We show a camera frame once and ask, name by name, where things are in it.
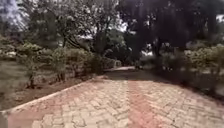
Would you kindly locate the group of tall trees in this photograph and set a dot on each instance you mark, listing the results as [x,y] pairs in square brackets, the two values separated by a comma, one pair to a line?
[100,26]

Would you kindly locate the red and grey brick path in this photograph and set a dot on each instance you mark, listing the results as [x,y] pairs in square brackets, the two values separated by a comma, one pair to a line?
[100,106]

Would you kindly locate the row of green bushes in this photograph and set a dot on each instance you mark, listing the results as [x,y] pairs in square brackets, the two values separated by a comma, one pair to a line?
[66,61]

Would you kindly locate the bare brown soil bed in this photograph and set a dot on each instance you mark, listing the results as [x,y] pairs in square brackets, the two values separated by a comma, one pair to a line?
[40,89]

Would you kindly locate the pale stone kerb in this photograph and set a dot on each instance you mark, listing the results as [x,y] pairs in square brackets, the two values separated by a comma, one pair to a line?
[43,98]

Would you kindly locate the grass lawn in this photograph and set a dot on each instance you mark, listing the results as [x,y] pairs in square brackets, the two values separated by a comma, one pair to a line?
[10,75]

